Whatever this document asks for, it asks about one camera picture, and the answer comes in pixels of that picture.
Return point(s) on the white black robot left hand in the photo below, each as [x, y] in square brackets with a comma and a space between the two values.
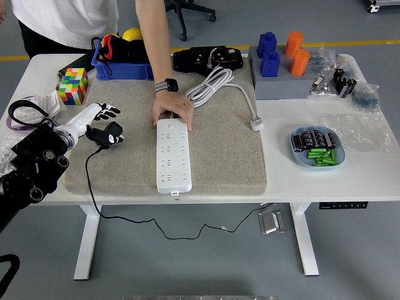
[81, 120]

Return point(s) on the person's left hand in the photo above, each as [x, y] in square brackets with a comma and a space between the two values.
[172, 104]

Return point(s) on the person's right hand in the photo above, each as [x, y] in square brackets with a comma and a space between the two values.
[2, 14]

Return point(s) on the person's left forearm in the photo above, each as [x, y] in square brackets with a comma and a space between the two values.
[156, 40]

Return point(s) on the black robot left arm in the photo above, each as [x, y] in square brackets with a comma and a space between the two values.
[34, 150]

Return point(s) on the black smartwatch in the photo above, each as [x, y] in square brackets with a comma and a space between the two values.
[170, 85]

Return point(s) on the colourful puzzle cube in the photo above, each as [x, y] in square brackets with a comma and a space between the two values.
[73, 86]

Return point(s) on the blue plastic bin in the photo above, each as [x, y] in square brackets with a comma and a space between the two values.
[125, 70]

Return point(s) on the black flat long box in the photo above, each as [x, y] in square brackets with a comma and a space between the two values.
[78, 61]

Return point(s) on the person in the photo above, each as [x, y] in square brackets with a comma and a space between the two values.
[62, 18]

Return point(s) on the black red fabric pouch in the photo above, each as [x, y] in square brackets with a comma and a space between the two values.
[131, 51]

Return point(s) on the purple tray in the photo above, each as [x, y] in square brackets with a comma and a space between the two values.
[12, 127]

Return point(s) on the grey-brown mat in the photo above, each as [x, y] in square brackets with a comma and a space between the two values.
[218, 156]

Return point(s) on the yellow ball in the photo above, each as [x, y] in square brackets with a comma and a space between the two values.
[132, 33]

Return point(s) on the clear bag of white parts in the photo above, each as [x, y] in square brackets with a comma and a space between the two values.
[6, 156]

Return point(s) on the black office chair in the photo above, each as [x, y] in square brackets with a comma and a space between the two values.
[184, 18]

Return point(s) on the blue bottle-shaped block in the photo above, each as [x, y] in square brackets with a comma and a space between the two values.
[267, 43]
[270, 64]

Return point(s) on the grey block holder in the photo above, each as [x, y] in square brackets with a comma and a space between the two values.
[281, 86]

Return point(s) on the white table leg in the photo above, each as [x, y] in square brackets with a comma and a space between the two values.
[304, 240]
[89, 234]

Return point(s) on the dark wrapped candy bar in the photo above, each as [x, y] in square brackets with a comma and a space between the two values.
[298, 143]
[330, 140]
[318, 138]
[307, 139]

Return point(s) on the orange cylinder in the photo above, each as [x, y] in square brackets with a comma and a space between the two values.
[299, 62]
[293, 42]

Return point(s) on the light blue dish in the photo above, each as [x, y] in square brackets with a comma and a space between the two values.
[300, 159]

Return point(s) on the clear bag of metal parts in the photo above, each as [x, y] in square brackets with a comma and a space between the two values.
[322, 89]

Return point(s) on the green battery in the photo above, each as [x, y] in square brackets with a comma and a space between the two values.
[316, 151]
[333, 155]
[315, 154]
[321, 164]
[327, 154]
[322, 160]

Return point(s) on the metal floor socket plate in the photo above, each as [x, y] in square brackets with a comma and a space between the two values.
[270, 222]

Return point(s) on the clear bag of small parts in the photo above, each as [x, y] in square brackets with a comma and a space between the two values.
[323, 61]

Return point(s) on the bag of black capacitors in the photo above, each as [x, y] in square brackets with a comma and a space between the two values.
[343, 82]

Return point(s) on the large empty clear bag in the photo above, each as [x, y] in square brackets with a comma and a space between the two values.
[359, 131]

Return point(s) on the bag of blue components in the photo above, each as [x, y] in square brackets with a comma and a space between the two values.
[365, 98]

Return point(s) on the black desk control panel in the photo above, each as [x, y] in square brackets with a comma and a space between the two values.
[343, 205]

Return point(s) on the white cart with caster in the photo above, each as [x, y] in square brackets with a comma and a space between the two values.
[381, 4]

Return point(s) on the white switch package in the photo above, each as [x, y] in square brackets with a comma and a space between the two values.
[50, 103]

